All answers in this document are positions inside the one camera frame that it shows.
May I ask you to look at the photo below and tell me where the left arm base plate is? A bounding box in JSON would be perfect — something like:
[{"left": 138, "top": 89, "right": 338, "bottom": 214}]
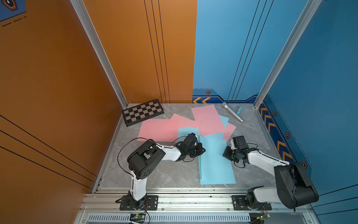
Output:
[{"left": 116, "top": 194, "right": 158, "bottom": 211}]

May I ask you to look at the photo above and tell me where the aluminium corner post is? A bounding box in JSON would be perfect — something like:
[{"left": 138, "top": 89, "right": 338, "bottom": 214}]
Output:
[
  {"left": 70, "top": 0, "right": 128, "bottom": 108},
  {"left": 253, "top": 0, "right": 322, "bottom": 110}
]

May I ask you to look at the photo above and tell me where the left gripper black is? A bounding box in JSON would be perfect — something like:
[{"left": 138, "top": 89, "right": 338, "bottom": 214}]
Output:
[{"left": 186, "top": 143, "right": 207, "bottom": 158}]

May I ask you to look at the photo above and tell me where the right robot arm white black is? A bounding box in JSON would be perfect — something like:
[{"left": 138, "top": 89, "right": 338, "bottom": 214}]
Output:
[{"left": 223, "top": 136, "right": 319, "bottom": 210}]

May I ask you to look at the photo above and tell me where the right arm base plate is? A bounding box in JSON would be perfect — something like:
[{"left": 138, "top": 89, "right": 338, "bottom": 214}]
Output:
[{"left": 231, "top": 195, "right": 272, "bottom": 211}]

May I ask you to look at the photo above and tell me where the left green circuit board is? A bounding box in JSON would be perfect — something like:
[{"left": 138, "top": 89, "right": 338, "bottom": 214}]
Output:
[{"left": 129, "top": 213, "right": 146, "bottom": 224}]

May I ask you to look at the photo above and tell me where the left aluminium corner post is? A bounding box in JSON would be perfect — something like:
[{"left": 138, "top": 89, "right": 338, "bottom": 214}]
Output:
[{"left": 70, "top": 0, "right": 128, "bottom": 108}]

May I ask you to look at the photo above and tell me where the pink paper small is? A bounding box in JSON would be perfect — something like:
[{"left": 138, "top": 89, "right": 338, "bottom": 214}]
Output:
[{"left": 170, "top": 113, "right": 236, "bottom": 141}]

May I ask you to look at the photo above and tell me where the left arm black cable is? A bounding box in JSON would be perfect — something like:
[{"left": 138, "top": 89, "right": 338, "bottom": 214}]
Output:
[{"left": 117, "top": 135, "right": 194, "bottom": 177}]

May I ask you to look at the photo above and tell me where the aluminium rail frame front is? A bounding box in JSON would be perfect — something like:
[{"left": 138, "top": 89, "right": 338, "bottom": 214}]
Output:
[{"left": 74, "top": 188, "right": 319, "bottom": 224}]

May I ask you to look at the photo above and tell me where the black white checkerboard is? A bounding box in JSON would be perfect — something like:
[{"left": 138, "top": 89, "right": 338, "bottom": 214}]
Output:
[{"left": 122, "top": 99, "right": 164, "bottom": 127}]

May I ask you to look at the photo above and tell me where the silver microphone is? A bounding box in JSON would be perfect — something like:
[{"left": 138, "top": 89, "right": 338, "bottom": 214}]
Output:
[{"left": 222, "top": 102, "right": 244, "bottom": 123}]

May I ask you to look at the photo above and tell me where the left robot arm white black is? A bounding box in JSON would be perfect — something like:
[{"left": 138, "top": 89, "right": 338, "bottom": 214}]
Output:
[{"left": 127, "top": 133, "right": 206, "bottom": 210}]

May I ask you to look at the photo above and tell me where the right green circuit board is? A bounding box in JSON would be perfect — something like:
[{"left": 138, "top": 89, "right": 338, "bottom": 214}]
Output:
[{"left": 249, "top": 214, "right": 271, "bottom": 224}]

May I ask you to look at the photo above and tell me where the green circuit board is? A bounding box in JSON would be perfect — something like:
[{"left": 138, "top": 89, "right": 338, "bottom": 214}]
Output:
[
  {"left": 249, "top": 214, "right": 271, "bottom": 224},
  {"left": 129, "top": 213, "right": 146, "bottom": 224}
]

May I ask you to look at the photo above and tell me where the light blue paper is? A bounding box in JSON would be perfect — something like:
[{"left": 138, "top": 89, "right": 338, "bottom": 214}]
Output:
[
  {"left": 178, "top": 115, "right": 236, "bottom": 142},
  {"left": 199, "top": 133, "right": 236, "bottom": 185}
]

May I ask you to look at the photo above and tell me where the right aluminium corner post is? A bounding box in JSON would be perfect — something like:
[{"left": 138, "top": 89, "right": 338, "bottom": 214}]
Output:
[{"left": 253, "top": 0, "right": 322, "bottom": 110}]

